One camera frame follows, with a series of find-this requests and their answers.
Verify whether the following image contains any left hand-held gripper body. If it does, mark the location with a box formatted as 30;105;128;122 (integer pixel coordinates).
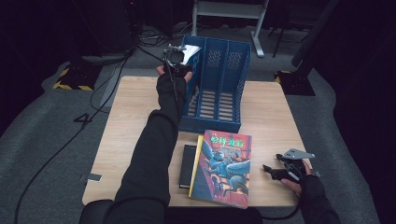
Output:
163;44;192;77

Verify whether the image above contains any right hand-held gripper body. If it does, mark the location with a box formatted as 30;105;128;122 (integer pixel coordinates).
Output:
276;147;316;183

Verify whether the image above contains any red illustrated cover book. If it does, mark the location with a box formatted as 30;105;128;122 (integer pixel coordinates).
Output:
189;129;253;209

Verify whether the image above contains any blue plastic file rack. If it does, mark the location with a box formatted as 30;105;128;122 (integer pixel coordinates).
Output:
177;34;252;134

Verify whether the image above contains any yellow cover book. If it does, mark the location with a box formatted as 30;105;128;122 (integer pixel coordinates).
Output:
188;133;205;199

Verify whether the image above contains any black hardcover book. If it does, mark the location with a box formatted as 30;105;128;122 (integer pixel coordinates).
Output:
178;144;198;189

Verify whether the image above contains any person's right hand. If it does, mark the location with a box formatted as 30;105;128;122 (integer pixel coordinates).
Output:
279;161;325;200

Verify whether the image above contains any person's left hand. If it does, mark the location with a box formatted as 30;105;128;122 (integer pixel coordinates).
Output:
156;64;193;108

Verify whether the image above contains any black yellow-striped stand base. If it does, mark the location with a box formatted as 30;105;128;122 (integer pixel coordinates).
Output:
51;63;104;91
274;69;316;97

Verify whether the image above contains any black tripod stand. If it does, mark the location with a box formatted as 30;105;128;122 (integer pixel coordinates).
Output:
269;26;309;59

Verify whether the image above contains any dark grey slanted pole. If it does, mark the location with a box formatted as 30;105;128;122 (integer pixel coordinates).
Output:
291;0;342;78

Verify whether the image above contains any straight black floor cable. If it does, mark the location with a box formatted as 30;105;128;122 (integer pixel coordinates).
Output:
136;45;166;68

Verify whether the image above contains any left hand-held gripper cable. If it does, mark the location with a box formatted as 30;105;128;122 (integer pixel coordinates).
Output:
163;55;183;125

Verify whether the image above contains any hand-held gripper cable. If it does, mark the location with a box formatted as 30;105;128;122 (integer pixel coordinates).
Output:
260;161;307;224
163;55;183;125

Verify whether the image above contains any tangle of black floor cables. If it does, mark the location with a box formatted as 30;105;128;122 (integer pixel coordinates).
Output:
136;24;191;48

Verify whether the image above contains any right hand-held gripper cable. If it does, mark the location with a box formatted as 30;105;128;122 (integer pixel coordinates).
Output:
260;161;307;224

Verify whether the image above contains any white metal frame stand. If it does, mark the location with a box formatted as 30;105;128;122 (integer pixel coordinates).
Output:
191;0;270;59

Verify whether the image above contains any looped black floor cable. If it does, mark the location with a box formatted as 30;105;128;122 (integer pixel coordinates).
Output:
89;60;129;115

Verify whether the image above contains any long black floor cable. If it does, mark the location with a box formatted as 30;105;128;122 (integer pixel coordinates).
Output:
13;46;138;224

